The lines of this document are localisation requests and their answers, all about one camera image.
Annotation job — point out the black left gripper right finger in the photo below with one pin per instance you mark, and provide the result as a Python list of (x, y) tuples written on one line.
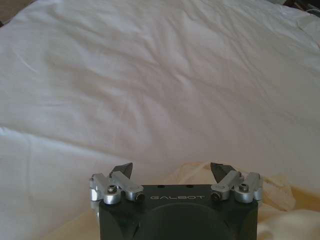
[(231, 185)]

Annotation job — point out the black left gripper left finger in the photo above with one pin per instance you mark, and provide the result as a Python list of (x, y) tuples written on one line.
[(117, 183)]

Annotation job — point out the white bed duvet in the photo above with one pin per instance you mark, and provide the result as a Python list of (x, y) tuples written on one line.
[(150, 82)]

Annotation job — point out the cream yellow garment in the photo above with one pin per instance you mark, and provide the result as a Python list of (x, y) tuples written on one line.
[(285, 212)]

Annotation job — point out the white pillow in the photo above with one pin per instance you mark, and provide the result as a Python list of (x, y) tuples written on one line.
[(310, 23)]

